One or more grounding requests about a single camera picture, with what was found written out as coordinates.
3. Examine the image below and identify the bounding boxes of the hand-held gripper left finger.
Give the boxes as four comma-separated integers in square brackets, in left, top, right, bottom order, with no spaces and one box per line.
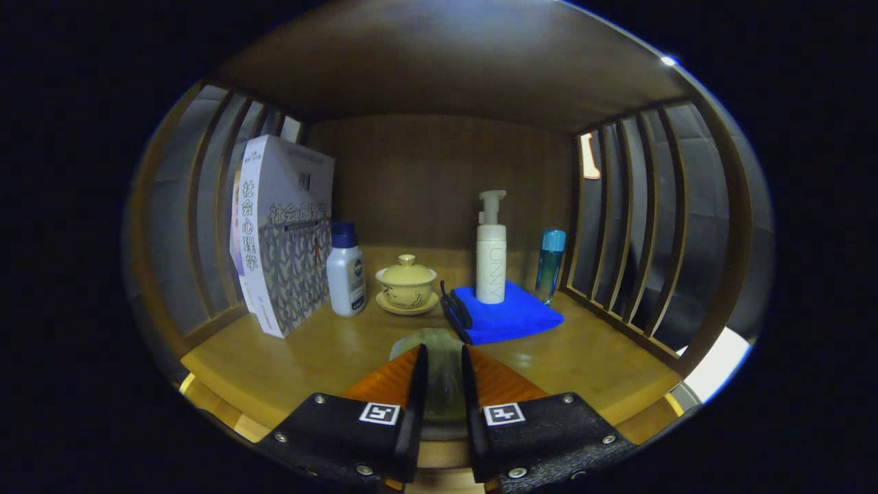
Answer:
[255,343,430,491]

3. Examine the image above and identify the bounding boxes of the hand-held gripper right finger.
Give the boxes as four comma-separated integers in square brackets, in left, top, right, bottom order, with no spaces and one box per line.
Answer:
[460,344,639,494]

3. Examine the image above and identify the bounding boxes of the green ornament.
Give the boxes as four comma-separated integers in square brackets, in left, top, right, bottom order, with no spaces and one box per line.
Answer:
[389,328,482,440]

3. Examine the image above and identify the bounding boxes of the wooden countertop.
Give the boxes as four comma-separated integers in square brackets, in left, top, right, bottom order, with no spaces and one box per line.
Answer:
[180,246,683,447]

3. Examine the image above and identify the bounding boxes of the white drawer unit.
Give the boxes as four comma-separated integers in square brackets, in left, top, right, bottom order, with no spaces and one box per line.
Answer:
[676,326,752,405]

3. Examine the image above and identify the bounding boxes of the brown wooden cabinet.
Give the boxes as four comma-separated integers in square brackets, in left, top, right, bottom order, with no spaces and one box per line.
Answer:
[127,0,772,481]

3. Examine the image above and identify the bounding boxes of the yellow saucer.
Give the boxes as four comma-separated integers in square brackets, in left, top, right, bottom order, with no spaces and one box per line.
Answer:
[376,291,440,316]

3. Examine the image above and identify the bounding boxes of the slim black object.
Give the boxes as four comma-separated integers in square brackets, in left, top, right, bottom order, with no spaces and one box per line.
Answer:
[439,280,474,330]

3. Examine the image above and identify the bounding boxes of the folded blue cloth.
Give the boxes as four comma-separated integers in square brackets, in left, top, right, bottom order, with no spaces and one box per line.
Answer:
[442,280,565,346]

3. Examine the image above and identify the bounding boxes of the yellow lidded teacup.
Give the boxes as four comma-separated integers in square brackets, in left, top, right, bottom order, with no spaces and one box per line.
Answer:
[375,255,438,308]

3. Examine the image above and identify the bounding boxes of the white pump bottle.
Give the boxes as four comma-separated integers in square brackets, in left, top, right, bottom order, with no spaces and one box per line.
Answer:
[475,190,508,305]

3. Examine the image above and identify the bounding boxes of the white bottle with blue cap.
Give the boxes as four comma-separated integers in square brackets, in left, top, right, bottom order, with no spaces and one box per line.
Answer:
[327,221,367,318]

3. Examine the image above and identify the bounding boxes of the blue translucent bottle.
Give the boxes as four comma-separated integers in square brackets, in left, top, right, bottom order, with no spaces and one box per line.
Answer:
[535,229,567,305]

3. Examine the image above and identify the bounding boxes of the large white book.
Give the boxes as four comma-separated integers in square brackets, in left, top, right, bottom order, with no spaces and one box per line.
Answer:
[233,134,335,339]

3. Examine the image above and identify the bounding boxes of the purple book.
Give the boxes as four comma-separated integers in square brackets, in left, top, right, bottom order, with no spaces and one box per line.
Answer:
[229,168,246,277]

